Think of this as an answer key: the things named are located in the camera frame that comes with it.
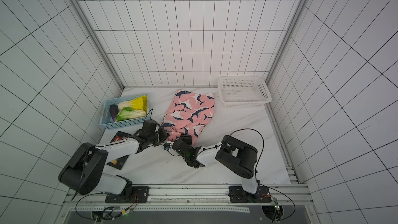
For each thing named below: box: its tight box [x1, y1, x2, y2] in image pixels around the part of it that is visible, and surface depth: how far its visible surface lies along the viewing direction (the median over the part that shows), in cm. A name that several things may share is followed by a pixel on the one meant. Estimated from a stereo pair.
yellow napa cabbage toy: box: [117, 94, 148, 115], surface depth 102 cm
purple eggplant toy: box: [109, 104, 120, 123], surface depth 105 cm
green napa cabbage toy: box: [115, 106, 147, 122], surface depth 97 cm
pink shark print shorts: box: [162, 89, 215, 146], surface depth 103 cm
